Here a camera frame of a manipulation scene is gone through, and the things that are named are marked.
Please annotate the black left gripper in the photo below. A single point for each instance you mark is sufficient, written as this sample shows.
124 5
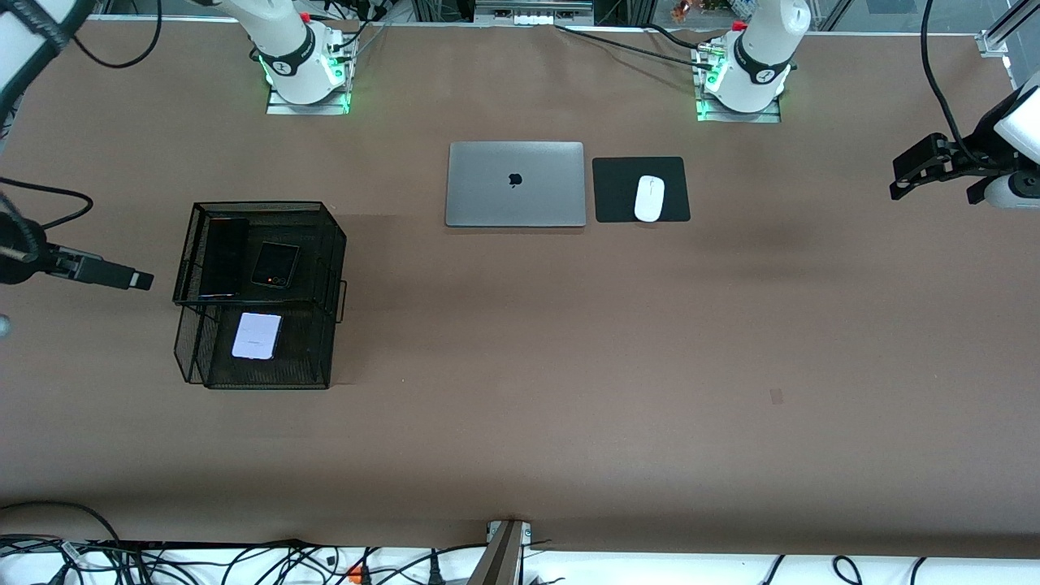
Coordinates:
984 143

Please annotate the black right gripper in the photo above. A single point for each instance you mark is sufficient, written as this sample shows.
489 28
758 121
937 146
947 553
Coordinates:
18 253

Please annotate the long black smartphone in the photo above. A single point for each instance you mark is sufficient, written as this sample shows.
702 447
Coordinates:
223 260

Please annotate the lavender flip phone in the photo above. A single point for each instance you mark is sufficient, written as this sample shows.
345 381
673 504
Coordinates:
257 335

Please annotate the black flip phone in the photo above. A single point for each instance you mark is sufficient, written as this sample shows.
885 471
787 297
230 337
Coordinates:
275 264

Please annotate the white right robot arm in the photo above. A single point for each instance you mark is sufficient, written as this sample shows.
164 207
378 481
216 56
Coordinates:
292 65

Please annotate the black mesh two-tier tray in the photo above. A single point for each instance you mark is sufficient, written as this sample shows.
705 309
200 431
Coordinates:
313 349

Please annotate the white computer mouse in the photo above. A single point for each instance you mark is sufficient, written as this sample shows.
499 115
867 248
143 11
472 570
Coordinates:
650 199

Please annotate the black mouse pad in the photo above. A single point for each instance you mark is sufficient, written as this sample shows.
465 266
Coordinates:
617 191

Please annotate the grey closed laptop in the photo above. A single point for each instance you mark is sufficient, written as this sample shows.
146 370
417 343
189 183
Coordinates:
487 195

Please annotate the grey socket strip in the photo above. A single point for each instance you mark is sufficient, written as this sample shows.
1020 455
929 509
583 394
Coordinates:
532 16

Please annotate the aluminium frame profile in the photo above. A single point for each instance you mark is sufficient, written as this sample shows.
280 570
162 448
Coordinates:
995 41

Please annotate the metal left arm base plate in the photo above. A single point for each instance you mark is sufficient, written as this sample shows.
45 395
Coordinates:
768 118

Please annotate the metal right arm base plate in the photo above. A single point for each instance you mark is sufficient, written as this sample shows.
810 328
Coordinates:
280 108

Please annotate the grey metal camera mount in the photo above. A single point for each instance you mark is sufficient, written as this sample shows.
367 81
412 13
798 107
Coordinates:
500 561

